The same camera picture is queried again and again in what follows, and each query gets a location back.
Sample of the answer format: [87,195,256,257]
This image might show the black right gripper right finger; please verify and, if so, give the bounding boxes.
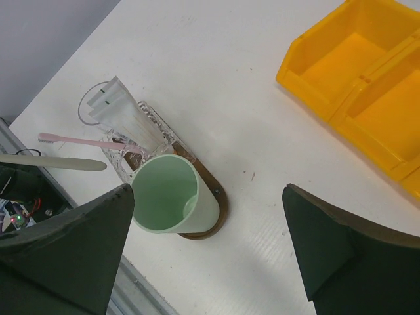
[282,184,419,314]

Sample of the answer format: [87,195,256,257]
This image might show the yellow bin right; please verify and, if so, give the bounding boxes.
[400,168,420,205]

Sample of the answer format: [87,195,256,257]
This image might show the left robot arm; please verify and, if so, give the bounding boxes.
[1,165,43,202]

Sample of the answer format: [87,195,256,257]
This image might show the yellow bin middle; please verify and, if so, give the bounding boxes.
[327,29,420,183]

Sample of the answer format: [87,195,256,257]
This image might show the clear glass tumbler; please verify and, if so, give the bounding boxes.
[77,81,112,127]

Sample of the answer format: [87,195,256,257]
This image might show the white toothpaste tube black cap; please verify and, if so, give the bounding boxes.
[88,76,138,133]

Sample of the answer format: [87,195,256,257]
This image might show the pink toothbrush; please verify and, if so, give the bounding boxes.
[38,133,143,154]

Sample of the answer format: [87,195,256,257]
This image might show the yellow bin left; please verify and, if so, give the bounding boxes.
[276,1,419,121]

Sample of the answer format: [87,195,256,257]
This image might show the wooden oval tray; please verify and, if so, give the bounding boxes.
[111,111,230,242]

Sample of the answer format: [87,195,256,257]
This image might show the yellow bin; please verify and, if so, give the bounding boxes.
[276,1,419,121]
[400,168,420,205]
[327,29,420,183]

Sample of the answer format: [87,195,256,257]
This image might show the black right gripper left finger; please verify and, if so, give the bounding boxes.
[1,184,135,314]

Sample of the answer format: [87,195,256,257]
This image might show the green plastic cup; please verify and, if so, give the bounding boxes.
[131,154,220,234]

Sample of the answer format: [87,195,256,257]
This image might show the grey toothbrush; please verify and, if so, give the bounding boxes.
[1,154,107,171]

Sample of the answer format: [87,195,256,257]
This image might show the clear glass holder block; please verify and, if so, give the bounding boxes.
[101,101,196,183]

